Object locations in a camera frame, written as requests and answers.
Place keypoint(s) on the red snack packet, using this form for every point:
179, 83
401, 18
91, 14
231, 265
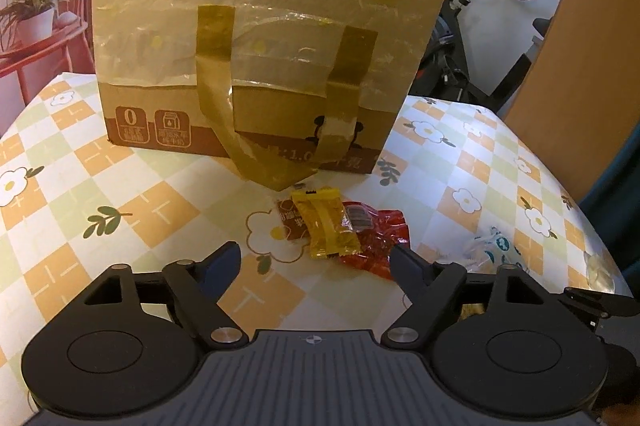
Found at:
372, 238

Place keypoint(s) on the black exercise bike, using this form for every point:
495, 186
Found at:
460, 30

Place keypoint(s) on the brown snack packet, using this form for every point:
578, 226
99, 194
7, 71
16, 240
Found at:
290, 218

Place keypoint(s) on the wooden board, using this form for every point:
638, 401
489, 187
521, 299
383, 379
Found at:
580, 55

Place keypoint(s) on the clear pale snack packet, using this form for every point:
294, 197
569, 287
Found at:
602, 268

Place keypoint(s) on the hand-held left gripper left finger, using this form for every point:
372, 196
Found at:
220, 265

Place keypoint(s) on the gold snack packet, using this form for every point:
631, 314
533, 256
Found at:
472, 311

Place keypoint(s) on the taped cardboard box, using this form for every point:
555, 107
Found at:
260, 40

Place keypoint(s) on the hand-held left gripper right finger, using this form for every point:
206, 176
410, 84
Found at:
406, 265

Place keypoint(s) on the yellow snack packet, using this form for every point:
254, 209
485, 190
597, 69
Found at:
325, 226

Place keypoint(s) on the white and blue snack packet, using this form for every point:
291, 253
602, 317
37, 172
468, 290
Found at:
492, 251

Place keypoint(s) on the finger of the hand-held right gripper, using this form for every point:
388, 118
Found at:
600, 303

